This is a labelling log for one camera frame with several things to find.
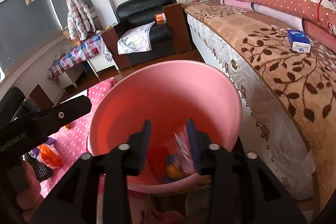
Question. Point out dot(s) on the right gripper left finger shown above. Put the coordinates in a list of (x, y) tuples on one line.
[(74, 198)]

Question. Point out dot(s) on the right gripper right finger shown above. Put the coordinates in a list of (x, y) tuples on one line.
[(242, 189)]

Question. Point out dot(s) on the orange plastic wrapper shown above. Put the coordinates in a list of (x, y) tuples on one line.
[(49, 156)]

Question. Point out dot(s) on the black foam fruit net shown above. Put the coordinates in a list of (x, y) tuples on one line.
[(42, 171)]

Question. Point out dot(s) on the printed paper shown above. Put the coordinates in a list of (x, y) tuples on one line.
[(183, 160)]

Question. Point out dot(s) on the yellow wrapper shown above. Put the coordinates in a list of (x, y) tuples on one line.
[(173, 172)]

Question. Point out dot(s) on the pink plastic trash bucket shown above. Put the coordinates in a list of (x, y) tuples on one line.
[(167, 94)]

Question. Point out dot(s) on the left human hand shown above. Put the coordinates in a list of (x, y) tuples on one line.
[(30, 198)]

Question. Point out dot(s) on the black armchair by window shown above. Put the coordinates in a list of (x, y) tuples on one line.
[(15, 104)]

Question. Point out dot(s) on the pink polka dot blanket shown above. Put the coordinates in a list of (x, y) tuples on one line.
[(72, 142)]

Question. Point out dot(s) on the bed with brown leaf blanket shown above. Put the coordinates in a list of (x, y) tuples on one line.
[(288, 98)]

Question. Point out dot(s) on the window with grey blinds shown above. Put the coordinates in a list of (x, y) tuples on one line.
[(24, 28)]

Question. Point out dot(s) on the plaid covered side table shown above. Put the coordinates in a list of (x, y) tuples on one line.
[(94, 51)]

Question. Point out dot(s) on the hanging floral puffer jacket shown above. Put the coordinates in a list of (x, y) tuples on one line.
[(79, 20)]

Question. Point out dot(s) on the floral cloth on armchair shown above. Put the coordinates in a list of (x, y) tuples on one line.
[(135, 40)]

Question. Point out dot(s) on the blue tissue pack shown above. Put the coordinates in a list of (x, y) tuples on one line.
[(299, 41)]

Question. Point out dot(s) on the black armchair by bed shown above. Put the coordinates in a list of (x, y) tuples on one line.
[(167, 38)]

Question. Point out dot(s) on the orange box on armrest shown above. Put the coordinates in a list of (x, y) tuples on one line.
[(160, 17)]

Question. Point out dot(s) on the rolled red polka dot quilt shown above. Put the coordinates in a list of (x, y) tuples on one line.
[(318, 16)]

